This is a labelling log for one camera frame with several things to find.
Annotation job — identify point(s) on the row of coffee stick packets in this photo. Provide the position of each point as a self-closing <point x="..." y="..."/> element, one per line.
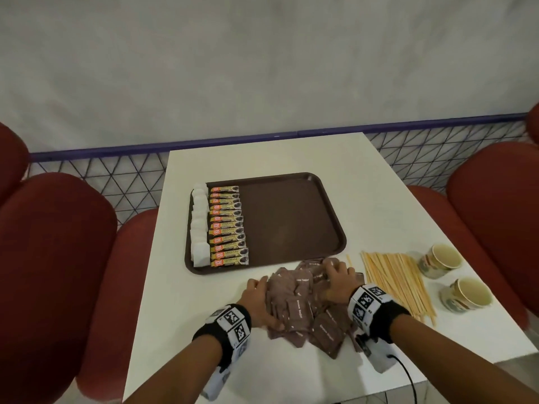
<point x="227" y="227"/>

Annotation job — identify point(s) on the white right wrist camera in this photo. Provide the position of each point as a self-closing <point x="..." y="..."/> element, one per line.
<point x="379" y="355"/>

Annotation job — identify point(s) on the person's right hand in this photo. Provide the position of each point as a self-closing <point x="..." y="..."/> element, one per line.
<point x="343" y="283"/>

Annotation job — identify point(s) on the right wristband with marker tags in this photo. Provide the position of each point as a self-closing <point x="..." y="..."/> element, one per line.
<point x="374" y="309"/>

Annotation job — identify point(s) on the bundle of wooden stir sticks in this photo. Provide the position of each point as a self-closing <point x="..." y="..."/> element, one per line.
<point x="396" y="281"/>

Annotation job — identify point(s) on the purple mesh railing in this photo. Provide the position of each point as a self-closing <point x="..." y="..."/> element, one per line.
<point x="168" y="147"/>

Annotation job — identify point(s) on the person's right forearm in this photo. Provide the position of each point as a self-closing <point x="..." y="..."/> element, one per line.
<point x="455" y="361"/>

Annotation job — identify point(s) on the row of white sachets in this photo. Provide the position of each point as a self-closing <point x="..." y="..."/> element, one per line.
<point x="198" y="231"/>

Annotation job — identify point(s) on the person's left hand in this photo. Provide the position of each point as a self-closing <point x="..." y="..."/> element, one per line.
<point x="257" y="305"/>

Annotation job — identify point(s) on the single wooden stirrer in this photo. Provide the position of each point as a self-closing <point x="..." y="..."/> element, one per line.
<point x="349" y="260"/>

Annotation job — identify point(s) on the pile of brown sugar packets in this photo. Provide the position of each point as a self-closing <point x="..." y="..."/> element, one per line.
<point x="299" y="307"/>

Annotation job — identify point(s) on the brown plastic tray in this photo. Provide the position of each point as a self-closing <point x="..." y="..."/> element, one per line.
<point x="294" y="218"/>

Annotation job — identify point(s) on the person's left forearm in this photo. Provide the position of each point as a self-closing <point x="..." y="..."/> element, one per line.
<point x="181" y="374"/>

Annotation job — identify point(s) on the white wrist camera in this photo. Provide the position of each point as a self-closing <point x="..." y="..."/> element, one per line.
<point x="379" y="355"/>
<point x="219" y="380"/>

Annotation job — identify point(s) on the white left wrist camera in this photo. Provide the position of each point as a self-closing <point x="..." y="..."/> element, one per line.
<point x="219" y="380"/>

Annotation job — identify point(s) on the patterned paper cup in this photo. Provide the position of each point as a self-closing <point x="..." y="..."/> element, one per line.
<point x="463" y="296"/>
<point x="438" y="262"/>

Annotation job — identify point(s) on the red padded chair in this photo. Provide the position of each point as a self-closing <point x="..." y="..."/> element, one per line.
<point x="497" y="214"/>
<point x="50" y="269"/>

